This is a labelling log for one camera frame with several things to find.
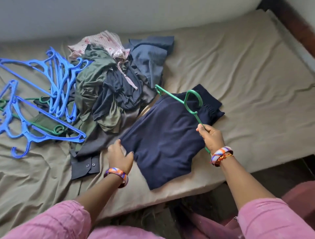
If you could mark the striped white purple bangle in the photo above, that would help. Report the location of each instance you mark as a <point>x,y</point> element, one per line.
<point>220,152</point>

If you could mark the pink floral striped garment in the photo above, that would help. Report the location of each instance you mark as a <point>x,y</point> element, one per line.
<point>101,42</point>

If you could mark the grey button shirt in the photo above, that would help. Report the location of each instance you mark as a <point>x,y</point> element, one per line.
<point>86,165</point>

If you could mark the blue striped shirt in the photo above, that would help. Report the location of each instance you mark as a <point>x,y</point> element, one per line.
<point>150,56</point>

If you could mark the person's right forearm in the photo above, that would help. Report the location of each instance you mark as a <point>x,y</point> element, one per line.
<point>243,182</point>

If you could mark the dark wooden bed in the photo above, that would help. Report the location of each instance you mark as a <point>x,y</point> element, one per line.
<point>290,19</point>

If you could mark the person's left hand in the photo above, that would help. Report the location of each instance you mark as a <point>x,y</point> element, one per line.
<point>119,158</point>

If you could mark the maroon plastic chair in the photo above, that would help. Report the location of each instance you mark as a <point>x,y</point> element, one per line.
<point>300,197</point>

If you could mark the pile of blue hangers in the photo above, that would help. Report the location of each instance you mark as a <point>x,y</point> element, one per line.
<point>59,81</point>

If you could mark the navy blue shorts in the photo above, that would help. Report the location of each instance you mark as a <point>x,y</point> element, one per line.
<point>167,138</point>

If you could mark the bed with beige sheet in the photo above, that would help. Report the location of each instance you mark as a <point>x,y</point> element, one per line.
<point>256,88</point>

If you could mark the striped orange purple bangle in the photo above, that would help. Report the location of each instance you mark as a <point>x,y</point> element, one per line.
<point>117,171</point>

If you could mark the green plastic hanger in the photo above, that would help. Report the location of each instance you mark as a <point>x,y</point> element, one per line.
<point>193,111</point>

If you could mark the person's right hand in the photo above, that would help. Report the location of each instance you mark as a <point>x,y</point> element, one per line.
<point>212,138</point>

